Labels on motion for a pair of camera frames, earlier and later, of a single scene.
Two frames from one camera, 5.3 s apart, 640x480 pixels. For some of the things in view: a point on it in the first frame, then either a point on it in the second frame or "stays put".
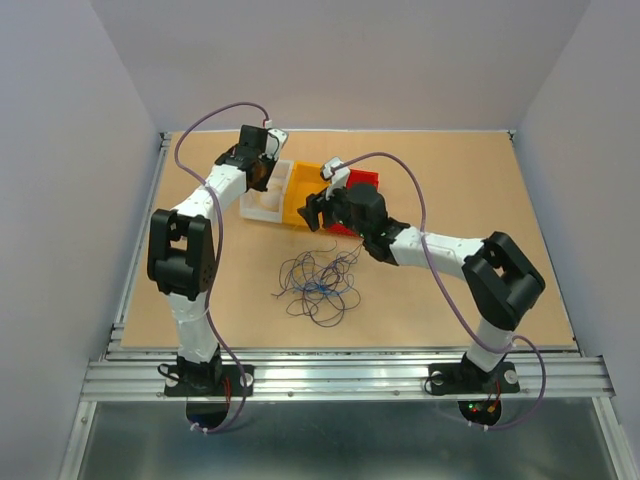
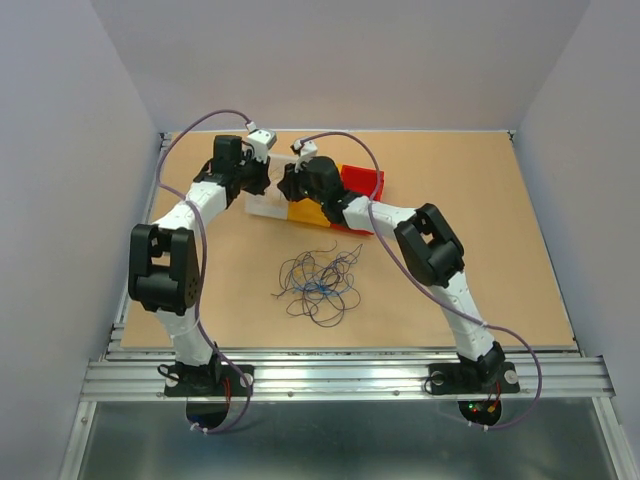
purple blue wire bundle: [325, 284] stays put
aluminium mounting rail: [138, 374] stays put
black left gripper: [261, 186] stays put
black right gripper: [318, 202] -> [288, 183]
